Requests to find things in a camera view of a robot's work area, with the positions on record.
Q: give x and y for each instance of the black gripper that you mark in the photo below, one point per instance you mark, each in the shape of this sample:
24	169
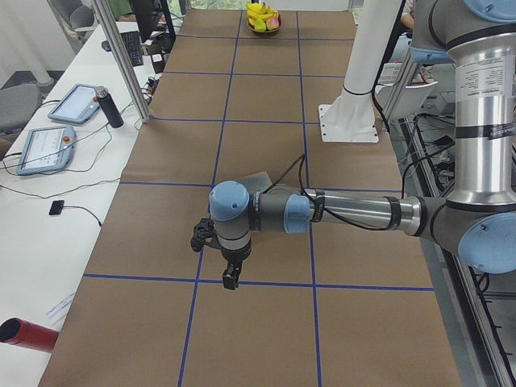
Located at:
235	255

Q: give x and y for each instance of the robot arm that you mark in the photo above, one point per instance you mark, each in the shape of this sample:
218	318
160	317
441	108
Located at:
475	221

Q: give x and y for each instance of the grey square plate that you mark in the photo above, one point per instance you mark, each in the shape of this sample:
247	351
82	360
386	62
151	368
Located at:
256	182

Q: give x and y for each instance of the wicker fruit basket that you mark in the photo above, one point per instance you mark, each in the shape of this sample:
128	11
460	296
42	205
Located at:
251	23

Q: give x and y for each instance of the small black puck device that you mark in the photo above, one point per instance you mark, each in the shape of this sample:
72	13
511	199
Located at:
56	207

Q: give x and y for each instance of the black water bottle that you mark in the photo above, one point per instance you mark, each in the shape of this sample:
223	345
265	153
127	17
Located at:
106	103

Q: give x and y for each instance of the red cylinder tube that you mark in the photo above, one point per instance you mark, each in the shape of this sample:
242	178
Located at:
18	332

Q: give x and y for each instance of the near teach pendant tablet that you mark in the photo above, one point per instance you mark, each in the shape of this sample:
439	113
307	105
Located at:
46	150

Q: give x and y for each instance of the teach pendant tablet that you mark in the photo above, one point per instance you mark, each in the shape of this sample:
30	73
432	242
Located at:
77	106
46	150

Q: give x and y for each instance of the far teach pendant tablet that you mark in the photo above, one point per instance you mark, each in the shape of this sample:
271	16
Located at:
77	106

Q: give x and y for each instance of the green apple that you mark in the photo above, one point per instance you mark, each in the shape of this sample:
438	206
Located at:
260	26

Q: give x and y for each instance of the black keyboard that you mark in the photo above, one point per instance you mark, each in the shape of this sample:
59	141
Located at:
132	44

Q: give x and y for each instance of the red pink apple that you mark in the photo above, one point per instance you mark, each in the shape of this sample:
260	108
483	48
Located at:
273	23

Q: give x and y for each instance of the black computer monitor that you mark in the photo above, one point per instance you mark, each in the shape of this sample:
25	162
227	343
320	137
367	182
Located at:
148	13

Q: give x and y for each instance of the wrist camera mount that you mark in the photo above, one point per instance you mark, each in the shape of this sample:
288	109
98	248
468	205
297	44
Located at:
204	234

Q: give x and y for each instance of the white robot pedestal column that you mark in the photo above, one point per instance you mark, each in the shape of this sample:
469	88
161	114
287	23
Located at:
350	118

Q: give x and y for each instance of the aluminium frame post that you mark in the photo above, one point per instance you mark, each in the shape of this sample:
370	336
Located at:
111	31

